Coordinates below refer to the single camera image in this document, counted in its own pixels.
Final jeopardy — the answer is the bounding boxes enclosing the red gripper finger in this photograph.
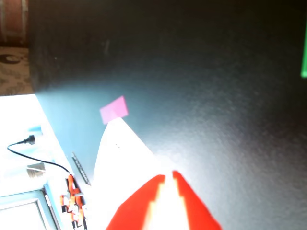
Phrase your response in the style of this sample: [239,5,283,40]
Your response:
[105,174,166,230]
[172,170,224,230]

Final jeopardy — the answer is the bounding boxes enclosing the green cube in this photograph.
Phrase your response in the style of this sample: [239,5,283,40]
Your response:
[300,33,307,79]

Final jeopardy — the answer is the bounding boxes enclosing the white numbered grid paper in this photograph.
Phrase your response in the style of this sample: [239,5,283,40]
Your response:
[91,116,190,230]

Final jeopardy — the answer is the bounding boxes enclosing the red black bar clamps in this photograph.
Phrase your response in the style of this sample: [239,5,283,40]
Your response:
[59,194,88,230]

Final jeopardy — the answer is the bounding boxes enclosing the orange black spring clamp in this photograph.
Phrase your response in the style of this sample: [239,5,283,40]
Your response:
[65,174,83,209]

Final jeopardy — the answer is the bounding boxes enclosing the black toothed strip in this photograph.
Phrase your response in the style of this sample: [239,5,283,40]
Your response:
[71,151,92,186]

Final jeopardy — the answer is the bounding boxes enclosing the pink masking tape piece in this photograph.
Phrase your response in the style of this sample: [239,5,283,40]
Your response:
[99,95,129,125]

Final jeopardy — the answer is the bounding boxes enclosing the window frame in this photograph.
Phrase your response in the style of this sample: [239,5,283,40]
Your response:
[0,188,60,230]

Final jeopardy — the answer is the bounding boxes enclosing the black adapter cable with plug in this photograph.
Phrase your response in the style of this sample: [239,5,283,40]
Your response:
[7,135,72,174]

